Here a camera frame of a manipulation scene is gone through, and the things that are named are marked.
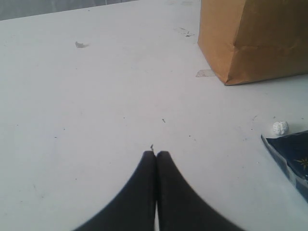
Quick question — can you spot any brown paper bag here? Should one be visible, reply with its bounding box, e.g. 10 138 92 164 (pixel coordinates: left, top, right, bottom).
198 0 308 86

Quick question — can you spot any white foil ball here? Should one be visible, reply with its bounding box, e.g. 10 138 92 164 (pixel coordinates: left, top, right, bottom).
272 121 289 136

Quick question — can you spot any clear tape piece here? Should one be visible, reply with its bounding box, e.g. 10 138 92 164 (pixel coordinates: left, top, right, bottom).
196 69 216 77

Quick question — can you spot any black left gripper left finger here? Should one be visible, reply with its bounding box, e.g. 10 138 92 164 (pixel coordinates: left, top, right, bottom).
78 151 157 231

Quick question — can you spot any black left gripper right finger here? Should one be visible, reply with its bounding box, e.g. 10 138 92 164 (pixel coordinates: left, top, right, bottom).
156 151 242 231

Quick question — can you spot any spaghetti package dark blue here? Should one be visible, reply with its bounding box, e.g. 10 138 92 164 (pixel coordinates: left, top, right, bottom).
261 131 308 200

